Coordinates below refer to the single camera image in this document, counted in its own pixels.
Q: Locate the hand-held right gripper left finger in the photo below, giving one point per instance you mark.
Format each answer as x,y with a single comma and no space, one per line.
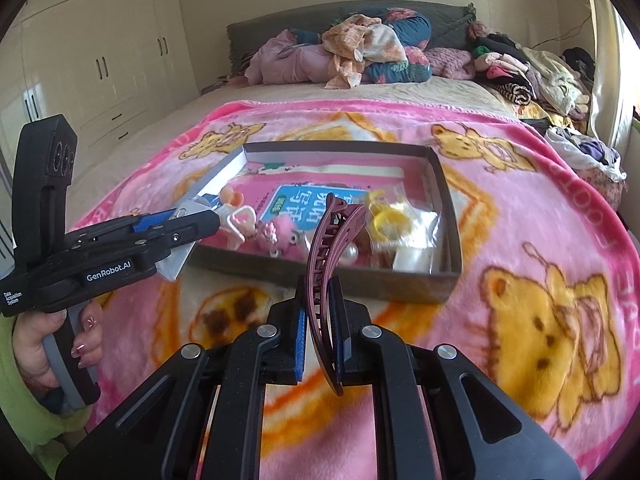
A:
300,340

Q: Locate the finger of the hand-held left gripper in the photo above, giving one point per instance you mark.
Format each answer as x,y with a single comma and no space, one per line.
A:
200,227
152,221

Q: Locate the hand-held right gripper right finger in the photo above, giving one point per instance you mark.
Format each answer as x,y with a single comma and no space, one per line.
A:
352,360

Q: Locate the white pink bow hair clip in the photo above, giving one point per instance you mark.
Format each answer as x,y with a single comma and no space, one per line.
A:
240,220

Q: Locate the earrings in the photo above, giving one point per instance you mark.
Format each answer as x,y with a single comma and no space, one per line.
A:
175,262

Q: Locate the maroon hair claw clip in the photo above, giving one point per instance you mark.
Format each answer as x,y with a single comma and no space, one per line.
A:
320,280

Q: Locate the pink fuzzy hair clip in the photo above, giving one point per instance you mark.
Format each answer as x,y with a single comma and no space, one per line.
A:
272,232

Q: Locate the black cardboard box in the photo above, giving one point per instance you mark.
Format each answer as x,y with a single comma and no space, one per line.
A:
390,282

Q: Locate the clear bag with white card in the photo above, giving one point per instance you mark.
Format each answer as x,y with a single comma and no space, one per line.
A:
412,261

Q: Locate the yellow accessory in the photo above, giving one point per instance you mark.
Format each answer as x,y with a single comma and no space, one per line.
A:
387,220

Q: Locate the person's left hand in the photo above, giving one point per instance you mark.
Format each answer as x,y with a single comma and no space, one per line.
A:
30,345

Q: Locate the pink package with blue label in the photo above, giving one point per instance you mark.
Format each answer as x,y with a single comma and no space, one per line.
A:
295,202

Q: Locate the beige bed sheet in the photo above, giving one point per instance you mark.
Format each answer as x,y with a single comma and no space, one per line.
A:
210,105

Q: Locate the cream wardrobe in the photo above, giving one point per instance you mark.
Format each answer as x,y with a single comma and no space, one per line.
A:
100,35

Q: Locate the pink quilt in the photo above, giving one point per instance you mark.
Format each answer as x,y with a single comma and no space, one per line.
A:
295,62

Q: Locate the pile of clothes on bed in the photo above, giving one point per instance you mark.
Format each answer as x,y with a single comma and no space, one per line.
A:
280,22

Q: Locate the pink bear print blanket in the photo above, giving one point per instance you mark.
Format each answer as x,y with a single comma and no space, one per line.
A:
525,200

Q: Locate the beige orange cloth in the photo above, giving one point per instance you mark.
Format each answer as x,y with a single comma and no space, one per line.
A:
360,40

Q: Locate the dark teal floral quilt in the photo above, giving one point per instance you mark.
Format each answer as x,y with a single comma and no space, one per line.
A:
410,27

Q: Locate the pink fuzzy cloth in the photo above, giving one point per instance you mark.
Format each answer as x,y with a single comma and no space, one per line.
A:
447,62

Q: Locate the floral fabric bag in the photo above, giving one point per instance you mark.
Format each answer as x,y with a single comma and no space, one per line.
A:
600,185

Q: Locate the plastic bag of clothes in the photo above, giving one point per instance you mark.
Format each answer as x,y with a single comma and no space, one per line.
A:
565,140

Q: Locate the cream curtain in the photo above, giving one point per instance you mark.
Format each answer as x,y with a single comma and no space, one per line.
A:
612,60

